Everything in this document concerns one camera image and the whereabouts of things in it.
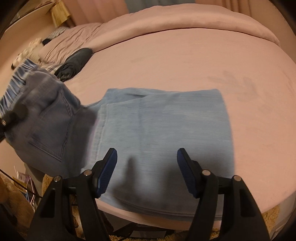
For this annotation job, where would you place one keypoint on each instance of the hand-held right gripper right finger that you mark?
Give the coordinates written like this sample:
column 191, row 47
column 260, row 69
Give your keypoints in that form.
column 187, row 173

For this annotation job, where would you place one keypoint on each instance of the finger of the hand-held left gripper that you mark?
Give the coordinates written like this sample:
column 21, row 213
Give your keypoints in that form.
column 16, row 112

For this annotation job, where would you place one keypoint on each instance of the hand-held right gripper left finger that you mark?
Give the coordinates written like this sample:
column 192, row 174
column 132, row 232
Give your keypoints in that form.
column 106, row 171

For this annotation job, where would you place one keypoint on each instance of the light blue denim pants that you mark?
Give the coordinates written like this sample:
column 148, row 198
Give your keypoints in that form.
column 161, row 120

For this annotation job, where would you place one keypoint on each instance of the white plush toy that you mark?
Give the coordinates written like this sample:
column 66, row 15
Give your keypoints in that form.
column 27, row 52

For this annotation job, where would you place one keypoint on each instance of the dark folded clothing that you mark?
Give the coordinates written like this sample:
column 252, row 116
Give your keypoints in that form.
column 74, row 61

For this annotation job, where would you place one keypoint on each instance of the dark blue cloth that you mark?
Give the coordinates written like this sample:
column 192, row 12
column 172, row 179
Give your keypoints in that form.
column 47, row 41

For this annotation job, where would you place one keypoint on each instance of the striped cloth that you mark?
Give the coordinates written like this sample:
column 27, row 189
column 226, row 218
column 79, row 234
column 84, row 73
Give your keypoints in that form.
column 57, row 32

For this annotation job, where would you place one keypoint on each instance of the brown shaggy rug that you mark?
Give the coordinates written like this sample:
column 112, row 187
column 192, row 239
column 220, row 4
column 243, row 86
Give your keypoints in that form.
column 270, row 215

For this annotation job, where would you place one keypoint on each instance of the yellow woven item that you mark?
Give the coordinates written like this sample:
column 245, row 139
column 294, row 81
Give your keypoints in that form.
column 60, row 14

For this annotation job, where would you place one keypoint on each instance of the bed with pink sheet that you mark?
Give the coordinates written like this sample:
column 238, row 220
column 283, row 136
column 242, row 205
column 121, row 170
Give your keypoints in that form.
column 185, row 60

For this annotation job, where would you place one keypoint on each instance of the pink curtain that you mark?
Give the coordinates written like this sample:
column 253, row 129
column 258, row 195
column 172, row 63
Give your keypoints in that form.
column 231, row 4
column 99, row 11

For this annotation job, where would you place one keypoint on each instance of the pink duvet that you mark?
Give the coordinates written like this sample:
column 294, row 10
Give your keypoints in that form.
column 161, row 20

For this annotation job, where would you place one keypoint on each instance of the blue curtain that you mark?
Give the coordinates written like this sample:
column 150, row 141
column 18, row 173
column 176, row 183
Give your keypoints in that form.
column 159, row 4

